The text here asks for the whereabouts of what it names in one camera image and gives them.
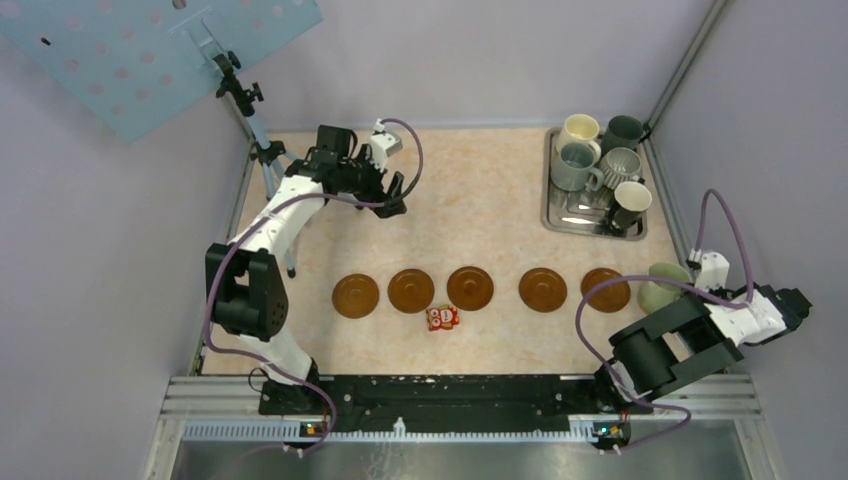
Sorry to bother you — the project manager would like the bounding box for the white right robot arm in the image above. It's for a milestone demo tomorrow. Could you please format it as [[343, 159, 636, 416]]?
[[586, 284, 812, 412]]

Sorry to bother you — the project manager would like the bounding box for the cream mug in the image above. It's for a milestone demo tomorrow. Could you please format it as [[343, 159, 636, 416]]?
[[555, 113, 601, 163]]

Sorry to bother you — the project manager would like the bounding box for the red owl toy block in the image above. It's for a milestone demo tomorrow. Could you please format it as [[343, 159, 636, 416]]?
[[425, 304, 460, 332]]

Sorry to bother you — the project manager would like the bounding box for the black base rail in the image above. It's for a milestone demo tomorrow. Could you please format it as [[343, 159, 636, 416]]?
[[258, 374, 654, 417]]

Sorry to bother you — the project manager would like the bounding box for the brown wooden coaster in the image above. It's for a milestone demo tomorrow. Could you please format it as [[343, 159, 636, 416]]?
[[518, 267, 568, 313], [446, 266, 494, 311], [387, 268, 435, 314], [580, 267, 632, 313], [331, 273, 380, 319]]

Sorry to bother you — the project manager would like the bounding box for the silver metal tray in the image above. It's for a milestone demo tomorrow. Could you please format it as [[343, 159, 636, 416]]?
[[541, 127, 648, 241]]

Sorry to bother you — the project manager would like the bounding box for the grey ribbed mug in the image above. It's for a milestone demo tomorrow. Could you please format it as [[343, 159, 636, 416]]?
[[598, 147, 642, 190]]

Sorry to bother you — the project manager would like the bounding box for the black mug white inside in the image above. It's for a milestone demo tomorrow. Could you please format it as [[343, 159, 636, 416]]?
[[607, 181, 653, 231]]

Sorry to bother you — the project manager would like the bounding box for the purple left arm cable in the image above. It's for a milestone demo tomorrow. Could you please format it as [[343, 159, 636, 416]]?
[[201, 117, 425, 457]]

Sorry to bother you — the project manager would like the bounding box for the light green mug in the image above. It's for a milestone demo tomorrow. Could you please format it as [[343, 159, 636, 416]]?
[[637, 262, 691, 314]]

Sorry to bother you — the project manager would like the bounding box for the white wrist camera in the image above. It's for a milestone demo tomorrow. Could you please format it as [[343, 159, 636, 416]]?
[[367, 119, 403, 171], [686, 249, 730, 291]]

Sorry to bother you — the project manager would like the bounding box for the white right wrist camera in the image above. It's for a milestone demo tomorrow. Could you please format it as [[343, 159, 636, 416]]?
[[686, 249, 730, 291]]

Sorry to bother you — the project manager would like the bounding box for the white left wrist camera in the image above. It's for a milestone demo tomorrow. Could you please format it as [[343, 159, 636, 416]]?
[[367, 119, 403, 171]]

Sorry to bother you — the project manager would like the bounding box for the blue perforated panel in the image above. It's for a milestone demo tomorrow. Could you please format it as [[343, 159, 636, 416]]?
[[1, 0, 323, 143]]

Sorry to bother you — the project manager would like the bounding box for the dark green mug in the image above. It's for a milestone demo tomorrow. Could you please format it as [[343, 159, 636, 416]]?
[[600, 115, 645, 155]]

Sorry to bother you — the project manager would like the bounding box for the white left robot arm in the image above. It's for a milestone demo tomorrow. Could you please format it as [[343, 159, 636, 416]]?
[[205, 119, 411, 414]]

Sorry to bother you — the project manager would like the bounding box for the grey blue mug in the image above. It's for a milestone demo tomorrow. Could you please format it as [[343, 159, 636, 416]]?
[[550, 143, 605, 192]]

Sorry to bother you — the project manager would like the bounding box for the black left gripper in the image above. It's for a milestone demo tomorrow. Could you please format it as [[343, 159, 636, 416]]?
[[337, 144, 406, 218]]

